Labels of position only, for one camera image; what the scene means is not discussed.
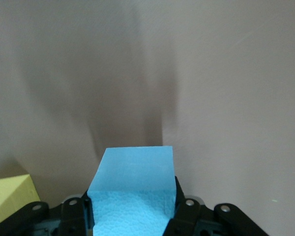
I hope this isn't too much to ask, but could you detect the brown table mat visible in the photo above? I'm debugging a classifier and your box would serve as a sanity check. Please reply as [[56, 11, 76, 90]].
[[0, 0, 295, 236]]

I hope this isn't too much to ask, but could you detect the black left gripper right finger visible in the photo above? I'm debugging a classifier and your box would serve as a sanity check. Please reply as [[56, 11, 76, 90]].
[[166, 176, 267, 236]]

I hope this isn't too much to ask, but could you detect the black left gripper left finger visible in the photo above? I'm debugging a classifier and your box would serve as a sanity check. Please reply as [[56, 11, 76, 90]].
[[0, 190, 93, 236]]

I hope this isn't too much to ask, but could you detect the blue foam cube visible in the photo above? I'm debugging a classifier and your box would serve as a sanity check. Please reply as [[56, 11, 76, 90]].
[[87, 147, 177, 236]]

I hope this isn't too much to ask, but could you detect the yellow foam cube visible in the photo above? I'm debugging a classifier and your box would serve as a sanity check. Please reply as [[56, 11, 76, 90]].
[[0, 174, 40, 229]]

